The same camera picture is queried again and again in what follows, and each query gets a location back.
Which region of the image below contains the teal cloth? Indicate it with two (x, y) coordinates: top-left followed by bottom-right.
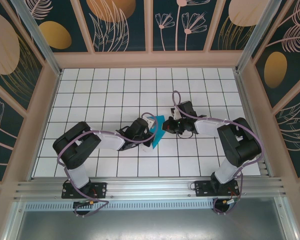
(149, 114), (166, 150)

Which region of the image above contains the grey metal sheet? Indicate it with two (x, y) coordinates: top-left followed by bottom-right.
(4, 208), (296, 240)

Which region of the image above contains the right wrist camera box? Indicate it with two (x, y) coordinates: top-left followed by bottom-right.
(170, 106), (183, 120)

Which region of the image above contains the aluminium mounting rail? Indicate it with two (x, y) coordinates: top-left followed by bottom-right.
(13, 176), (287, 201)

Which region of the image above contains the slotted grey cable duct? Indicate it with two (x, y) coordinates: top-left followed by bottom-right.
(23, 198), (281, 211)

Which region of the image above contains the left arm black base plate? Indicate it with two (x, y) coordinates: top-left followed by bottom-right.
(61, 181), (108, 200)

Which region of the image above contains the aluminium side rail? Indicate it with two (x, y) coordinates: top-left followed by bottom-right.
(233, 69), (275, 178)

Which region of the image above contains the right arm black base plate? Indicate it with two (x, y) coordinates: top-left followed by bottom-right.
(194, 180), (241, 198)

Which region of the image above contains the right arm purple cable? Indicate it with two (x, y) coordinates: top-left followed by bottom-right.
(171, 90), (264, 216)

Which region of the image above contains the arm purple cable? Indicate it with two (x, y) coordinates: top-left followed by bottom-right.
(56, 112), (157, 218)
(171, 90), (264, 216)

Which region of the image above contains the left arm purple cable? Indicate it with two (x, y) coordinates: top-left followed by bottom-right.
(56, 112), (157, 218)

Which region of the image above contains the aluminium frame post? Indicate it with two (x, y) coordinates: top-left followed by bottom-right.
(9, 0), (63, 76)
(234, 0), (288, 73)

